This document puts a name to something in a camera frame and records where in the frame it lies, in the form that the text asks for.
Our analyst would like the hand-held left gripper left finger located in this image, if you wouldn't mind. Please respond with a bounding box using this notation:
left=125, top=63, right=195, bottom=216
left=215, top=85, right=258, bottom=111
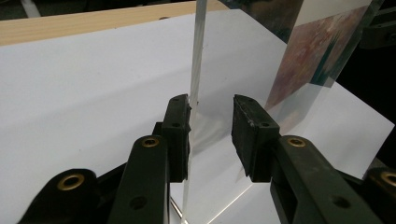
left=106, top=93, right=191, bottom=224

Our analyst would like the painted picture card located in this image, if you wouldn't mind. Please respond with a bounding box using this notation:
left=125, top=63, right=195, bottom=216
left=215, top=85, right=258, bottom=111
left=265, top=0, right=374, bottom=110

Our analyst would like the clear acrylic frame panel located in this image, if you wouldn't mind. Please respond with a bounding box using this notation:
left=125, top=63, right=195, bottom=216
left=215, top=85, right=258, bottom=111
left=180, top=0, right=209, bottom=224
left=218, top=0, right=387, bottom=135

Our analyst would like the white bar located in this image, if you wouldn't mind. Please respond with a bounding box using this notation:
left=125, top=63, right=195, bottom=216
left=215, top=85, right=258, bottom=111
left=20, top=0, right=42, bottom=19

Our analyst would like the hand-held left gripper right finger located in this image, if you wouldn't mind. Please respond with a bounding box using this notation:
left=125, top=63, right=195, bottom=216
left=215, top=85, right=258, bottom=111
left=232, top=94, right=384, bottom=224

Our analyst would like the white table sheet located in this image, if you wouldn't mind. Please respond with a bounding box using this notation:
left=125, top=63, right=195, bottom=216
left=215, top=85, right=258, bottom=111
left=0, top=8, right=395, bottom=224

